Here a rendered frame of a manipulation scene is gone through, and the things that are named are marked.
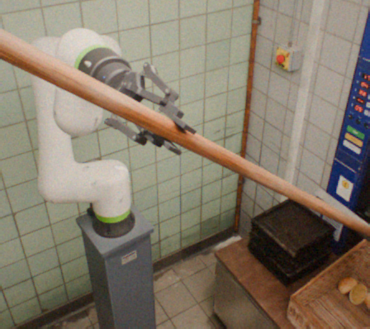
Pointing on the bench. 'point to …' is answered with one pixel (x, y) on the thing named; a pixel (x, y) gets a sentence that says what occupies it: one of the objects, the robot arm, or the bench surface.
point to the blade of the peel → (335, 203)
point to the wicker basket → (305, 312)
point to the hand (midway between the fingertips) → (170, 130)
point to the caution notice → (344, 188)
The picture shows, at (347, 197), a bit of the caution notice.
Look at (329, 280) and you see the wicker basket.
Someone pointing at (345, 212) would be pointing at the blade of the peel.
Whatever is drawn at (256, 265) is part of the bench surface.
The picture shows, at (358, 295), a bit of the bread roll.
